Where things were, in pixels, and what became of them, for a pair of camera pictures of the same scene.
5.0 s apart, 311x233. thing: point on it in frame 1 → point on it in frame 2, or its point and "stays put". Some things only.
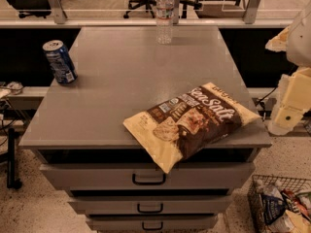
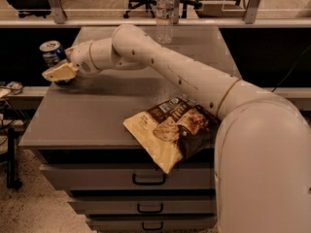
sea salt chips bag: x=189 y=123 stays put
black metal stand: x=12 y=182 stays put
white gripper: x=300 y=41 → x=81 y=58
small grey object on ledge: x=16 y=87 stays put
